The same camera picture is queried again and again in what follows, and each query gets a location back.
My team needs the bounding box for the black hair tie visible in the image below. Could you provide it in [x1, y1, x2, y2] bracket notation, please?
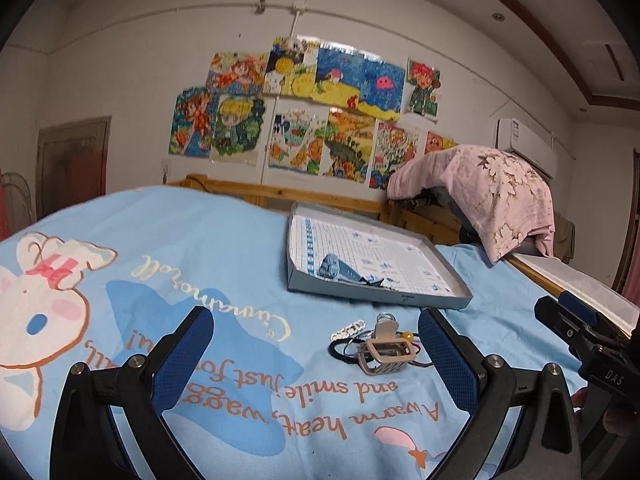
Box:
[327, 341, 369, 365]

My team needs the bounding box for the blue wristwatch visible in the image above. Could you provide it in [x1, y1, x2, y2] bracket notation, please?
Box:
[318, 254, 363, 283]

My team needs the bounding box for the white air conditioner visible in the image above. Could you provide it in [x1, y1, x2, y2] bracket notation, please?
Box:
[495, 117, 559, 179]

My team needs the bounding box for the grey cardboard box tray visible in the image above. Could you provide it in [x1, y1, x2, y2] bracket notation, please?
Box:
[286, 201, 474, 311]

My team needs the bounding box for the group of colourful wall drawings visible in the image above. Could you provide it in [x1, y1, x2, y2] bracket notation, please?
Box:
[167, 36, 460, 190]

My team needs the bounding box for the olive green garment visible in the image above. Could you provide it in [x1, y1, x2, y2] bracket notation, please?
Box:
[551, 214, 577, 264]

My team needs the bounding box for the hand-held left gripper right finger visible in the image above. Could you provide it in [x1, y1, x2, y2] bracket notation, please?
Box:
[417, 307, 583, 480]

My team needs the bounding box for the standing fan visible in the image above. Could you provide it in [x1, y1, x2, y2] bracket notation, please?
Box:
[0, 169, 37, 242]

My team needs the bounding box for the white wall conduit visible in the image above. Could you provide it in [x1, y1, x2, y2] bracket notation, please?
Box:
[255, 0, 313, 41]

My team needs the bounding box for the dark grey cloth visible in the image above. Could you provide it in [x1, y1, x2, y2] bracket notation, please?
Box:
[400, 185, 483, 243]

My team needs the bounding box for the pink floral cloth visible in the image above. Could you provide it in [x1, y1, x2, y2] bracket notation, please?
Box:
[386, 143, 557, 266]

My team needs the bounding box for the beige hair claw clip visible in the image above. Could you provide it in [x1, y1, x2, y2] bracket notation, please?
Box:
[358, 321, 415, 377]

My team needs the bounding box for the person's right hand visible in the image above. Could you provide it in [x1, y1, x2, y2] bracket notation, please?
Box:
[571, 388, 640, 433]

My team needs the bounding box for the brown door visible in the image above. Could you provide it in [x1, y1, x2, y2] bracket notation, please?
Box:
[37, 115, 112, 211]

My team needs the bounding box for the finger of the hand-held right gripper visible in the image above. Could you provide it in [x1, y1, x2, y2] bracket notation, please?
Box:
[533, 295, 593, 357]
[557, 289, 632, 345]

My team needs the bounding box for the blue printed bedsheet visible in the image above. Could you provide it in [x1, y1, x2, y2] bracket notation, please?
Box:
[0, 185, 623, 480]

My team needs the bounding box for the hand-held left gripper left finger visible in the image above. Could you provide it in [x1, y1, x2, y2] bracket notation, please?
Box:
[50, 305, 216, 480]

